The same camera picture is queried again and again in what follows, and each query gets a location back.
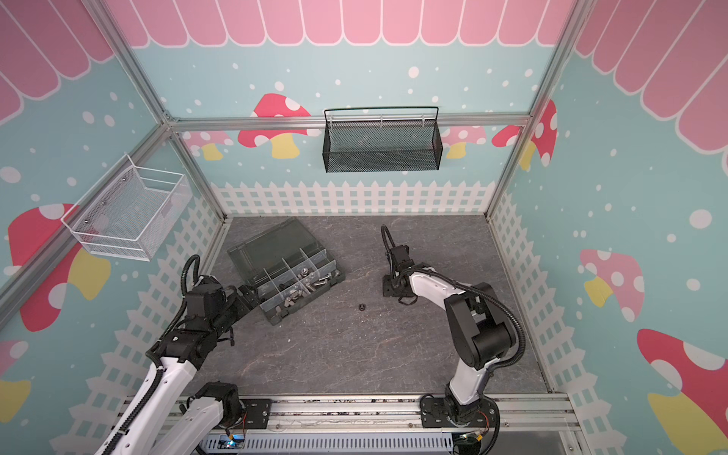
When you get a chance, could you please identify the dark green compartment organizer box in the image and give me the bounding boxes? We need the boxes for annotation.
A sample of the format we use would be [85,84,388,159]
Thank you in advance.
[227,218,346,325]

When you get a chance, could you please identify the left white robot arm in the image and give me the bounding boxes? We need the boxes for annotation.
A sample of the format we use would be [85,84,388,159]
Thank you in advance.
[97,276,260,454]

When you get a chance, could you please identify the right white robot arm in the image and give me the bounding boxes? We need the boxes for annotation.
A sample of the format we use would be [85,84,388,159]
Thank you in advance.
[383,245,525,428]

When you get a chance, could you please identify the white wire mesh basket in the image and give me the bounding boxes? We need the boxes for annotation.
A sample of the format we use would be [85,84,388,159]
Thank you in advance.
[62,155,193,262]

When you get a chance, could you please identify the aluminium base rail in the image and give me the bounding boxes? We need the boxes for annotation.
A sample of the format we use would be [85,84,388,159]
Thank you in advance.
[110,393,581,433]

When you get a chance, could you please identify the black wire mesh basket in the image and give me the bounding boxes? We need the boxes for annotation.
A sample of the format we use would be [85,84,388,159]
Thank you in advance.
[322,105,444,174]

